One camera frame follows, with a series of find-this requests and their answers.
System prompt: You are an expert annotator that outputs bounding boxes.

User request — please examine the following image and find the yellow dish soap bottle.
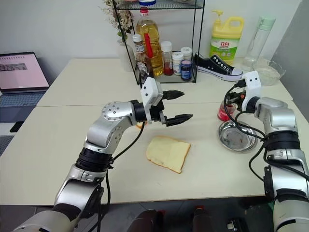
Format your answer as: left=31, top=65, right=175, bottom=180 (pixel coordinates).
left=209, top=9, right=245, bottom=66

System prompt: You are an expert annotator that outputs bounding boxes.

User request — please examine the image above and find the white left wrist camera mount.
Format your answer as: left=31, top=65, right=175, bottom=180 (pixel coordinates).
left=140, top=76, right=165, bottom=124

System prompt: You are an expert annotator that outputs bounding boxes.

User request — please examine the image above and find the open laptop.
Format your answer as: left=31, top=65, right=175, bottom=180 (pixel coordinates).
left=0, top=51, right=51, bottom=108

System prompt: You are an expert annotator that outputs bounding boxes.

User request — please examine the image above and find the dried flower bunch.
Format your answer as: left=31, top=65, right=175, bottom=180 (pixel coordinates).
left=101, top=0, right=135, bottom=44

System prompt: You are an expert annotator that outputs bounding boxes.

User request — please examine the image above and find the clear bottle green lid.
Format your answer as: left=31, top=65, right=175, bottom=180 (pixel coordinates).
left=242, top=15, right=277, bottom=72

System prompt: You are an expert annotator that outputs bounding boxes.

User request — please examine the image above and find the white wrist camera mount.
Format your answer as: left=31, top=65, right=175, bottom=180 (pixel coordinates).
left=241, top=71, right=263, bottom=113
left=140, top=76, right=165, bottom=124

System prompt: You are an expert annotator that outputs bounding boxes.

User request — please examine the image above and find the white seasoning jar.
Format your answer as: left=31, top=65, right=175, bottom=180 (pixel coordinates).
left=171, top=51, right=184, bottom=76

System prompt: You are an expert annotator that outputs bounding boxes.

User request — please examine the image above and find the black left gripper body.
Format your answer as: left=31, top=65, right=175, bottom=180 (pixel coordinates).
left=150, top=91, right=169, bottom=128

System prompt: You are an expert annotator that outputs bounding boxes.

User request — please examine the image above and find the white vase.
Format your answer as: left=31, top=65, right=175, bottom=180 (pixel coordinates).
left=117, top=37, right=136, bottom=73

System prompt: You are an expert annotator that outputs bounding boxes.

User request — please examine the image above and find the black wire glass rack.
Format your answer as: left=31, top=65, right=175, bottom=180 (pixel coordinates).
left=111, top=0, right=206, bottom=85

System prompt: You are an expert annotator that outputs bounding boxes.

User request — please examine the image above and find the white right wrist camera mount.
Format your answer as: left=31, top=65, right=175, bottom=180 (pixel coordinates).
left=241, top=71, right=263, bottom=113

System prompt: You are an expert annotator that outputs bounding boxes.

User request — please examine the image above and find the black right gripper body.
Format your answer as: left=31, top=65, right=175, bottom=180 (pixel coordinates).
left=228, top=83, right=247, bottom=112

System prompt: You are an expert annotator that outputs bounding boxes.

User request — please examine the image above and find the black canvas sneaker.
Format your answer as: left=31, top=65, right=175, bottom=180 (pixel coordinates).
left=194, top=53, right=244, bottom=82

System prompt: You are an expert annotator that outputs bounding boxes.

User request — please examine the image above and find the red jam jar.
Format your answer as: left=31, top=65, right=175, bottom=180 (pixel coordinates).
left=217, top=101, right=238, bottom=122

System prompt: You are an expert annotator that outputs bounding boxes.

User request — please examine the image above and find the brown sauce bottle white cap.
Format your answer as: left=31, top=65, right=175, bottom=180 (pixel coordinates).
left=132, top=34, right=154, bottom=84

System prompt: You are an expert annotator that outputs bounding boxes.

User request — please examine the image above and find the clear glass bowl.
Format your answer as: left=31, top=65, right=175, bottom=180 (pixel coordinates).
left=253, top=58, right=287, bottom=87

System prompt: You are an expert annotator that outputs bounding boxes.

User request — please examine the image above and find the dark blue jar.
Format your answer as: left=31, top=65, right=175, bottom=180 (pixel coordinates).
left=180, top=59, right=193, bottom=82

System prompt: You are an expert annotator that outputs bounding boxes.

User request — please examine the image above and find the large cooking oil bottle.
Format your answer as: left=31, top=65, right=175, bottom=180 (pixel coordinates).
left=136, top=6, right=164, bottom=77

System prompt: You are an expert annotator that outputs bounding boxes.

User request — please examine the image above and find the round steel dish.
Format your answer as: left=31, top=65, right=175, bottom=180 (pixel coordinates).
left=218, top=120, right=258, bottom=153

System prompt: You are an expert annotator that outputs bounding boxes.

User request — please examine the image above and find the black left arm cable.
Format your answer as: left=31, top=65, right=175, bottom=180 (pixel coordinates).
left=95, top=65, right=148, bottom=232

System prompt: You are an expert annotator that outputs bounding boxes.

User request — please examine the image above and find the white bread slice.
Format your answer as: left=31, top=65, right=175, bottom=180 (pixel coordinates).
left=146, top=135, right=192, bottom=174

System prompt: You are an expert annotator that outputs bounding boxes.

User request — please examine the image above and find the small jar white lid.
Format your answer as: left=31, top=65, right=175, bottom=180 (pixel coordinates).
left=180, top=46, right=193, bottom=61

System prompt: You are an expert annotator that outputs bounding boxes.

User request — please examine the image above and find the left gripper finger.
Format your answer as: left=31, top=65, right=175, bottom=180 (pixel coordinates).
left=166, top=113, right=194, bottom=128
left=163, top=89, right=185, bottom=101

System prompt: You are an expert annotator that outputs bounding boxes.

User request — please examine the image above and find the red spice jar white cap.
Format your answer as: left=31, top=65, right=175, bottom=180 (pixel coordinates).
left=160, top=41, right=174, bottom=76

